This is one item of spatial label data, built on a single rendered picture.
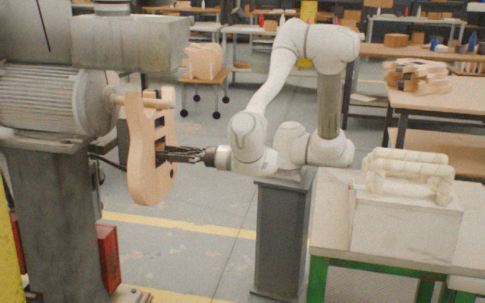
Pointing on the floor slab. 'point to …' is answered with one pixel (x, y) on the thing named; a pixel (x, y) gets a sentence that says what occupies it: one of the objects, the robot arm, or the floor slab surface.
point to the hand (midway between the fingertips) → (161, 151)
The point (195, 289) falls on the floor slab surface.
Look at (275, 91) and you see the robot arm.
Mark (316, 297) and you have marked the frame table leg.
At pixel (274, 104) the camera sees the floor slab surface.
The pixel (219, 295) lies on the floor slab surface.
